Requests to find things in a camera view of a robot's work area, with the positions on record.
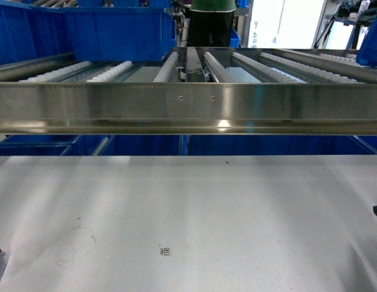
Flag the stainless steel roller shelf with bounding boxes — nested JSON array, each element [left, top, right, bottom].
[[0, 47, 377, 135]]

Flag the blue bin far right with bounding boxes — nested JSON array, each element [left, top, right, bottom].
[[356, 14, 377, 66]]

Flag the person in green sweater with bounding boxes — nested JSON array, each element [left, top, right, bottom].
[[188, 0, 236, 47]]

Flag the background table with equipment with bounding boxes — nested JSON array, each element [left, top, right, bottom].
[[312, 1, 377, 49]]

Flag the large blue bin left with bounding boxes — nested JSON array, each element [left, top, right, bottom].
[[0, 1, 73, 65]]

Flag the QR code sticker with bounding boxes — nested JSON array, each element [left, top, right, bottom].
[[159, 243, 172, 256]]

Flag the blue bin on rollers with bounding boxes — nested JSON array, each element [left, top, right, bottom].
[[63, 7, 177, 62]]

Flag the blue bins under shelf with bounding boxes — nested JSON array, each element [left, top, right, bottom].
[[0, 134, 377, 156]]

